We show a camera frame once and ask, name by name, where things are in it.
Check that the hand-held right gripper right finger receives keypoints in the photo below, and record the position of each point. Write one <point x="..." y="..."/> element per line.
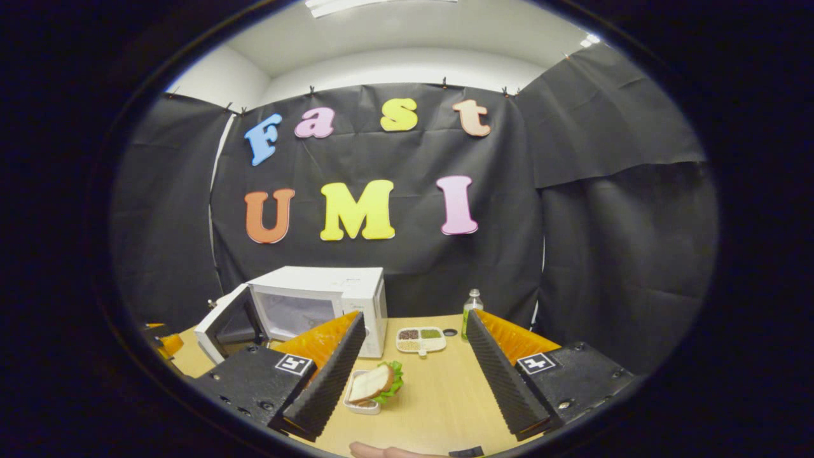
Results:
<point x="505" y="388"/>

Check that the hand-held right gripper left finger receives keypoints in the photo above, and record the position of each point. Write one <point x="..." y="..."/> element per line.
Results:
<point x="321" y="394"/>

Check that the sandwich with lettuce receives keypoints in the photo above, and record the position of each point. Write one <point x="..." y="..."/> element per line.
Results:
<point x="372" y="383"/>

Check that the white microwave oven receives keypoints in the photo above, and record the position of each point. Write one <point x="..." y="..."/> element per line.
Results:
<point x="318" y="286"/>

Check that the white rectangular tray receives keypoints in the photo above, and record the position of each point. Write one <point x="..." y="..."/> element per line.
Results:
<point x="362" y="407"/>

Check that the green drink bottle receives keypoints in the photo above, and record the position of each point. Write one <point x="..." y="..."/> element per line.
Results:
<point x="472" y="308"/>

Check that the divided dish with grains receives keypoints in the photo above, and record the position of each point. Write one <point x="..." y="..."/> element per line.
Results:
<point x="421" y="340"/>

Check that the black backdrop cloth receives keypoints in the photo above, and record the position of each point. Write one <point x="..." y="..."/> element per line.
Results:
<point x="413" y="254"/>

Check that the small ceiling light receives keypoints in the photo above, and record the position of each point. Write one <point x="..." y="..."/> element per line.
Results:
<point x="590" y="40"/>

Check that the long ceiling light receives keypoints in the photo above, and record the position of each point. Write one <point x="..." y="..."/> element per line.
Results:
<point x="381" y="6"/>

